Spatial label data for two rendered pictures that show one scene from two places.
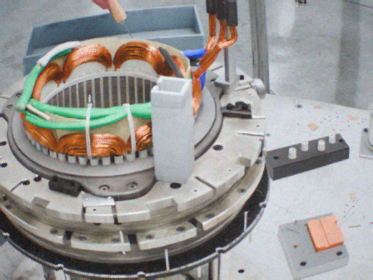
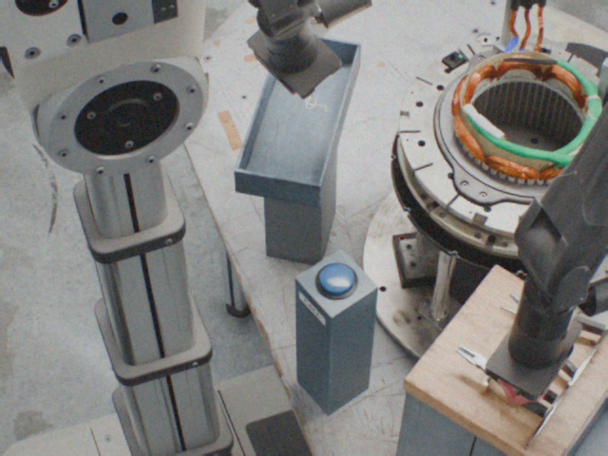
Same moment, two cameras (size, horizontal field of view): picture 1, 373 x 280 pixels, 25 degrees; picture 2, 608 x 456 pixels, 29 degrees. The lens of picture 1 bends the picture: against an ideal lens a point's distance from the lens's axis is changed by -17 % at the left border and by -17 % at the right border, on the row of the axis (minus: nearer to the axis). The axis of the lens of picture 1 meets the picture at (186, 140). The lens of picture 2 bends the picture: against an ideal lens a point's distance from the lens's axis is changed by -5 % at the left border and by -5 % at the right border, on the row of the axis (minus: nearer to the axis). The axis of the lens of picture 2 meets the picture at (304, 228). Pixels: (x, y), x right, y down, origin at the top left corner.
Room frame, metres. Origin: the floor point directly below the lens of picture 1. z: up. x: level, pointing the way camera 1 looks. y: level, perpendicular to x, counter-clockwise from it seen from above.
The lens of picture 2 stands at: (0.79, 1.10, 2.25)
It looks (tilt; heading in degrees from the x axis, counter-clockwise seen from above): 54 degrees down; 287
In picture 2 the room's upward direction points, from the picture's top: straight up
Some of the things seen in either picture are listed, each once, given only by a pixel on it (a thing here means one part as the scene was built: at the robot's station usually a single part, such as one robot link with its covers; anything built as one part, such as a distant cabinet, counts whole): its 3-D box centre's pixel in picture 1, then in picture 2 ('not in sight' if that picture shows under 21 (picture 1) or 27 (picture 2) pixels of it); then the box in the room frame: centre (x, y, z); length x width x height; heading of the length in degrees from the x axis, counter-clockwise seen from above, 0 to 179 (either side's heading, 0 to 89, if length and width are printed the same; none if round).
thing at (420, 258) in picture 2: not in sight; (419, 250); (0.93, 0.13, 0.85); 0.06 x 0.04 x 0.05; 115
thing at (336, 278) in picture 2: not in sight; (336, 278); (0.99, 0.33, 1.04); 0.04 x 0.04 x 0.01
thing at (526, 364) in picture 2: not in sight; (538, 335); (0.75, 0.44, 1.20); 0.10 x 0.07 x 0.07; 71
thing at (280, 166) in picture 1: (308, 155); not in sight; (1.19, -0.19, 0.79); 0.15 x 0.05 x 0.02; 108
